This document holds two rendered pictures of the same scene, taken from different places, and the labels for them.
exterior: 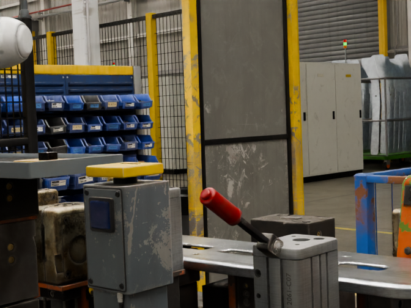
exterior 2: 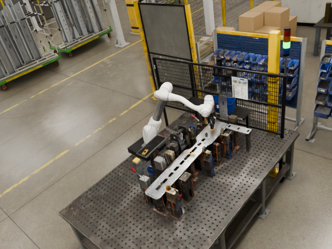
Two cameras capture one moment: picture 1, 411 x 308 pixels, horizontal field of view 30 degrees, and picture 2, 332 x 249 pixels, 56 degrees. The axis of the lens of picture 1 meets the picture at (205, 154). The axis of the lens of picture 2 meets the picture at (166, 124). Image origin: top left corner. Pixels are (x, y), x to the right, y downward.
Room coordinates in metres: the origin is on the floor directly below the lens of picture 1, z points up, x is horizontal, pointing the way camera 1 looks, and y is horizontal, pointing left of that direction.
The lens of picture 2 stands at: (1.30, -2.45, 3.22)
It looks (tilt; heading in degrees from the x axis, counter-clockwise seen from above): 34 degrees down; 92
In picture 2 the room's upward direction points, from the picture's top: 12 degrees counter-clockwise
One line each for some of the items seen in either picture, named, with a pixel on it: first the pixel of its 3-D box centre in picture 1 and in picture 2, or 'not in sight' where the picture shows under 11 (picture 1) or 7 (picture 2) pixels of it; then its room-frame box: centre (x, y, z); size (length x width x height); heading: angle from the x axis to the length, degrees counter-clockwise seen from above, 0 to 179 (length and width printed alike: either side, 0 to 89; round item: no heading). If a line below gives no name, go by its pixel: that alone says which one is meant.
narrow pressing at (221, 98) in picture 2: not in sight; (223, 107); (1.89, 0.77, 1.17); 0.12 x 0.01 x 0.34; 138
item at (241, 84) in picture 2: not in sight; (240, 88); (2.15, 0.93, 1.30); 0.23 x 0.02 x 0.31; 138
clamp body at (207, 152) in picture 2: not in sight; (208, 163); (1.57, 0.16, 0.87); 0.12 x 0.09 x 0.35; 138
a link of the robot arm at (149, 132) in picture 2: not in sight; (148, 133); (0.93, 0.86, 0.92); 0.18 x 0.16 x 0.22; 68
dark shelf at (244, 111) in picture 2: not in sight; (215, 107); (1.84, 1.04, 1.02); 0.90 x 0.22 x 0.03; 138
